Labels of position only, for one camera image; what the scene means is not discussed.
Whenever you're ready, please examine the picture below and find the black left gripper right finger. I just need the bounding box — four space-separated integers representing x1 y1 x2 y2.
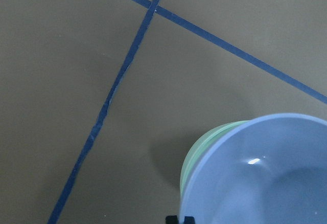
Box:
183 216 195 224

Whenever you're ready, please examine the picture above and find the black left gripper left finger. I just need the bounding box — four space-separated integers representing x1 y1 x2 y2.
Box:
165 215 178 224

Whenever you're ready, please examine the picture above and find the blue bowl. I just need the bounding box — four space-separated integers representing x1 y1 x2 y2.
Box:
178 114 326 223

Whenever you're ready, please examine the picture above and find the green bowl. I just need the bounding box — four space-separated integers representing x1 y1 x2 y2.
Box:
179 120 248 198

